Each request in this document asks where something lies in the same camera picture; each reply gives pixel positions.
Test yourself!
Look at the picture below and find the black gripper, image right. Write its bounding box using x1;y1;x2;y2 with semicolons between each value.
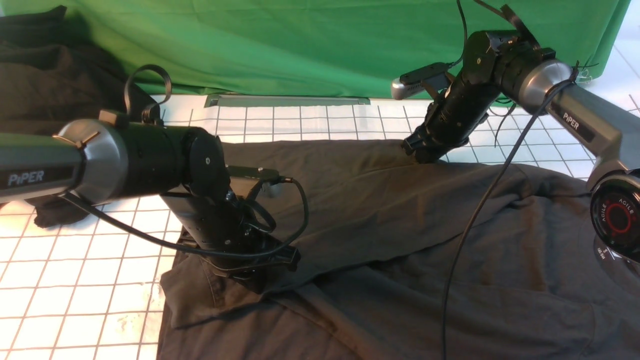
402;75;498;163

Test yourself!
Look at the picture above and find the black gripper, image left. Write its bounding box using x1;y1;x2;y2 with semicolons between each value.
162;191;301;294

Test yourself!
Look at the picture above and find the gray long-sleeve top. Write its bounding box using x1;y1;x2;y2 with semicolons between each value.
157;140;640;360

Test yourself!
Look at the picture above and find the green backdrop cloth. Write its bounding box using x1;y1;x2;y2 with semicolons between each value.
0;0;631;101

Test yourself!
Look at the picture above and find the white grid table mat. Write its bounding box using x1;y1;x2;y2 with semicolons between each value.
1;25;639;360

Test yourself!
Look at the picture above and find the gray metal strip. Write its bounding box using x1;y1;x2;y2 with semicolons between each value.
204;93;371;109

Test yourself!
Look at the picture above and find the black clothes pile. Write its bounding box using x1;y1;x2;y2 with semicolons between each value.
0;5;161;229

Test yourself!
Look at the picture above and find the black cable, image right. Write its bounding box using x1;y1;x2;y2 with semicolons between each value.
440;0;581;360

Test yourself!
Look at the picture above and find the wrist camera, image left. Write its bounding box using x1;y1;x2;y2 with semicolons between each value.
226;165;291;199

